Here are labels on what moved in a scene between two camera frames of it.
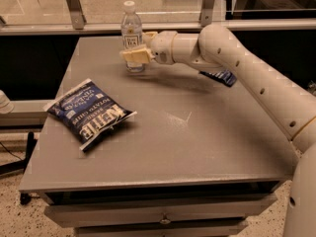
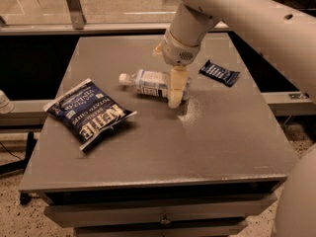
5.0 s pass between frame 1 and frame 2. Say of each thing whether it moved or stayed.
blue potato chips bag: stayed
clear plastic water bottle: moved
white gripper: moved
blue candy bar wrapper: stayed
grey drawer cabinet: stayed
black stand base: stayed
